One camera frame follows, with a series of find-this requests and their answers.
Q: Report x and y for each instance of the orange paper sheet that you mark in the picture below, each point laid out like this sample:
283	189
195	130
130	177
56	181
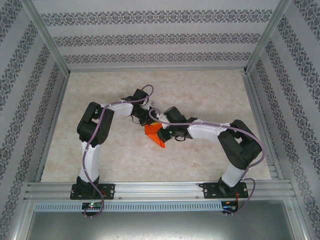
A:
152	132

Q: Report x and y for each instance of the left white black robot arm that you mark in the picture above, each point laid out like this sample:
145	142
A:
95	125

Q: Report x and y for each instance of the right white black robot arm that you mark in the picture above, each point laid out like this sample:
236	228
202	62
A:
240	145

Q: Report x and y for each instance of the grey metal sheet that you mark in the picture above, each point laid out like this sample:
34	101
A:
160	225

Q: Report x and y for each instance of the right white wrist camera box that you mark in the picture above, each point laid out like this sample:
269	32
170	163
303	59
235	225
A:
160	116

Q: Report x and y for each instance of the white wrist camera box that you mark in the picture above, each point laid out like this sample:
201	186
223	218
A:
160	116
151	103

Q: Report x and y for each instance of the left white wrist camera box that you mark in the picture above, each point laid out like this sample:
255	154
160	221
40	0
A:
151	103

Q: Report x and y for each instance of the thin aluminium cross rail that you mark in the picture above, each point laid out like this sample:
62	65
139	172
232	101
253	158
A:
157	69

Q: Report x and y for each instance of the wide aluminium mounting rail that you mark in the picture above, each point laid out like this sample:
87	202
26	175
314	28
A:
160	190

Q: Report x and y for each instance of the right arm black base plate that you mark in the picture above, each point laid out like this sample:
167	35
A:
210	191

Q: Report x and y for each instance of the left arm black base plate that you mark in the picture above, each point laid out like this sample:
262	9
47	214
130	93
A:
107	191

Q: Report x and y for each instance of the aluminium side rail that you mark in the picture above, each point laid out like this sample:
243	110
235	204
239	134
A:
58	100
253	100

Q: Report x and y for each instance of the aluminium frame post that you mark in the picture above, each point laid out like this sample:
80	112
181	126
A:
45	35
268	35

